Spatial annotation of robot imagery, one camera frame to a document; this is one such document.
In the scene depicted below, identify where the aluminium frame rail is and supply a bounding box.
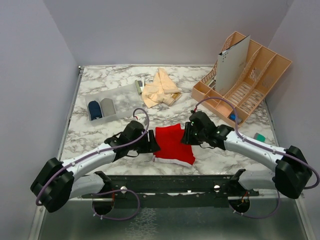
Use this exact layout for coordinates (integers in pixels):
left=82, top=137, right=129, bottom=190
left=27, top=65, right=83, bottom=240

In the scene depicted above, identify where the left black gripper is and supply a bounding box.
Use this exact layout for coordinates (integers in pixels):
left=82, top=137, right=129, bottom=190
left=129, top=129, right=161, bottom=154

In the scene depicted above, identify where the grey rolled underwear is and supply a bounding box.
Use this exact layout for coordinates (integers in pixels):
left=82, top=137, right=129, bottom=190
left=100, top=98, right=116, bottom=118

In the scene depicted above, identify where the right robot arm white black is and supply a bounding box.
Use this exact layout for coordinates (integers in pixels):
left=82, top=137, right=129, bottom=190
left=181, top=111, right=312, bottom=199

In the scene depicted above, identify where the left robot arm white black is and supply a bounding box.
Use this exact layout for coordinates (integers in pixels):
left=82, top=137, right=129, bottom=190
left=30, top=120, right=161, bottom=213

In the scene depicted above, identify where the red boxer underwear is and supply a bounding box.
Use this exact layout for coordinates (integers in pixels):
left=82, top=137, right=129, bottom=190
left=152, top=123, right=196, bottom=168

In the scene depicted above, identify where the navy rolled underwear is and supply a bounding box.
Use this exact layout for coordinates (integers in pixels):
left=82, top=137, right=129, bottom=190
left=88, top=100, right=103, bottom=121

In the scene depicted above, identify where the white folder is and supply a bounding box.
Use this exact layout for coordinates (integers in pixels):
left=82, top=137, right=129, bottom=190
left=215, top=35, right=251, bottom=96

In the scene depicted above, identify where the green grey eraser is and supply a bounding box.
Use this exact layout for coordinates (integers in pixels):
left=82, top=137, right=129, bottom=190
left=253, top=132, right=266, bottom=143

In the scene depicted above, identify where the blue capped small bottle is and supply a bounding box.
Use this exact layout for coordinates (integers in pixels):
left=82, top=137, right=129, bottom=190
left=229, top=113, right=243, bottom=124

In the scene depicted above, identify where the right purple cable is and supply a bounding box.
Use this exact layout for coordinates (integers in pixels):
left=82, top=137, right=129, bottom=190
left=191, top=96, right=320, bottom=220

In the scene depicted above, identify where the peach desk organizer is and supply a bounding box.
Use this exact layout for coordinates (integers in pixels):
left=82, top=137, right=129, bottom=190
left=191, top=39, right=292, bottom=127

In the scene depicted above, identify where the beige underwear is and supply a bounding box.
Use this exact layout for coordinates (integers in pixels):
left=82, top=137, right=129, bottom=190
left=141, top=68, right=182, bottom=108

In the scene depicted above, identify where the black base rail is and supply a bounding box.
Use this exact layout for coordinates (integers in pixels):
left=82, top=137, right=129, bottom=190
left=82, top=172, right=259, bottom=209

